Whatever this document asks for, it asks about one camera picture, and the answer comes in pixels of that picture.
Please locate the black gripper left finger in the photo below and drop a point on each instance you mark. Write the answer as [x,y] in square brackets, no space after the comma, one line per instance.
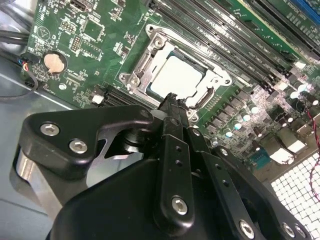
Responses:
[175,180]

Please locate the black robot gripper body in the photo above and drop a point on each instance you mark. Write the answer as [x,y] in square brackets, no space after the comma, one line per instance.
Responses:
[112,207]

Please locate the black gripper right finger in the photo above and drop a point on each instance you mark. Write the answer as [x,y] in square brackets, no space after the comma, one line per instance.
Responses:
[220,172]

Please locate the silver CPU plate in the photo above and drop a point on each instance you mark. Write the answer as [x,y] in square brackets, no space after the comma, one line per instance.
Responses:
[175,77]

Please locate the metal socket cover frame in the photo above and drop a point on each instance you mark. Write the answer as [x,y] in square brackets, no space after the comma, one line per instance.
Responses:
[160,57]

